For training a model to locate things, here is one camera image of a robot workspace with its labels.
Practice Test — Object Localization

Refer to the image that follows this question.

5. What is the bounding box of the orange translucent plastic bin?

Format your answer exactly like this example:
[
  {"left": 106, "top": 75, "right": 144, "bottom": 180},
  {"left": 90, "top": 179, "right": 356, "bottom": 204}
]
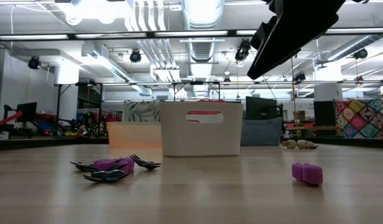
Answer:
[{"left": 106, "top": 121, "right": 163, "bottom": 149}]

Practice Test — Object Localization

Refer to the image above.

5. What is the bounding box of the black computer monitor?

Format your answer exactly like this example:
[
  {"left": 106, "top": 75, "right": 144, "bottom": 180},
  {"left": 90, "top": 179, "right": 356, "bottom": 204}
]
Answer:
[
  {"left": 245, "top": 96, "right": 279, "bottom": 121},
  {"left": 16, "top": 101, "right": 38, "bottom": 123},
  {"left": 313, "top": 100, "right": 336, "bottom": 127}
]

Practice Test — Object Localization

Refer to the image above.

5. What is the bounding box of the floral patterned board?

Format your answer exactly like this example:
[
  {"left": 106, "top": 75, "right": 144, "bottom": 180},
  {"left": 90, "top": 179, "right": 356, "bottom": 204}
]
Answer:
[{"left": 122, "top": 100, "right": 163, "bottom": 123}]

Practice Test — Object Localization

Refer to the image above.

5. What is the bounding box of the wooden background table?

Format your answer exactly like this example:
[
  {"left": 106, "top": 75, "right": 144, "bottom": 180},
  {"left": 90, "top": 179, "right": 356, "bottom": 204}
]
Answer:
[{"left": 284, "top": 123, "right": 335, "bottom": 139}]

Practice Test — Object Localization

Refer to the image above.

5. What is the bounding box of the black beam with light strips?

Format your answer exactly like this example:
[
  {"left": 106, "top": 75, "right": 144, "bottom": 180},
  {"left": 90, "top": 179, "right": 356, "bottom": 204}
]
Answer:
[{"left": 0, "top": 27, "right": 383, "bottom": 42}]

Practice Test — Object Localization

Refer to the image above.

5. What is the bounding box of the colourful patchwork quilt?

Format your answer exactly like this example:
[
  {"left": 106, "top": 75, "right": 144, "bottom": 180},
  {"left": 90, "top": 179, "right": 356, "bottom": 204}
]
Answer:
[{"left": 333, "top": 98, "right": 383, "bottom": 139}]

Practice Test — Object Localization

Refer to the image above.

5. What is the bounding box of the white plastic bin with handles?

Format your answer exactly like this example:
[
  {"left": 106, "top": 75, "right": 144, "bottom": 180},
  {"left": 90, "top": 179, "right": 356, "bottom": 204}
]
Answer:
[{"left": 160, "top": 101, "right": 244, "bottom": 157}]

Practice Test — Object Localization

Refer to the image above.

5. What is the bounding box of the white ceiling ventilation duct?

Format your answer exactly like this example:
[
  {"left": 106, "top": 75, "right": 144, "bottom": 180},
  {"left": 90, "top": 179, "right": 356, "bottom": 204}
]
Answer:
[{"left": 81, "top": 40, "right": 154, "bottom": 97}]

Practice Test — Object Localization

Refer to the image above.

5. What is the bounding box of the purple plastic decoration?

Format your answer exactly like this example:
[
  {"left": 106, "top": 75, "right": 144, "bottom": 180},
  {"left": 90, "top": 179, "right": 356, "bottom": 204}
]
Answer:
[
  {"left": 115, "top": 157, "right": 136, "bottom": 174},
  {"left": 291, "top": 162, "right": 324, "bottom": 187},
  {"left": 93, "top": 158, "right": 118, "bottom": 171}
]

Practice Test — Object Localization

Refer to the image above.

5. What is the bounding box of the black aluminium table frame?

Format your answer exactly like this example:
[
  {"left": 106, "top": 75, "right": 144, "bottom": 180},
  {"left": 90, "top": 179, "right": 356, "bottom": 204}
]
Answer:
[{"left": 0, "top": 136, "right": 383, "bottom": 152}]

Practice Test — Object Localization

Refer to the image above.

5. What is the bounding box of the brown cardboard box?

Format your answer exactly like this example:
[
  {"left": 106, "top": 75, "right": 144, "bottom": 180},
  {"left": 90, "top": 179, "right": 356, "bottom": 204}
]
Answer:
[{"left": 292, "top": 110, "right": 307, "bottom": 123}]

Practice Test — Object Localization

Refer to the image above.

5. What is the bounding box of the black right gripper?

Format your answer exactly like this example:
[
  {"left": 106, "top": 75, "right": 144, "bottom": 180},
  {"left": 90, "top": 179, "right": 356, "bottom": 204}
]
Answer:
[{"left": 247, "top": 0, "right": 346, "bottom": 80}]

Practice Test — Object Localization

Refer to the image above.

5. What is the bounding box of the black background workstation frame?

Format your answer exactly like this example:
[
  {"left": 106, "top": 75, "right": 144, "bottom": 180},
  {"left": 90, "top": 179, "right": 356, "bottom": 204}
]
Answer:
[{"left": 53, "top": 80, "right": 223, "bottom": 138}]

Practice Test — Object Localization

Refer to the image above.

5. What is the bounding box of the silver ceiling air duct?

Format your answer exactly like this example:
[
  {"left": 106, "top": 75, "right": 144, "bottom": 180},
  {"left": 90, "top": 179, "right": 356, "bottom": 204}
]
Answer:
[{"left": 181, "top": 0, "right": 226, "bottom": 99}]

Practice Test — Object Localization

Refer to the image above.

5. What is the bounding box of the grey translucent plastic bin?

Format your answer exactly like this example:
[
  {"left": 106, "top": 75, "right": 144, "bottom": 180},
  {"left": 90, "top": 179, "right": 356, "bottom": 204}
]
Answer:
[{"left": 240, "top": 116, "right": 283, "bottom": 146}]

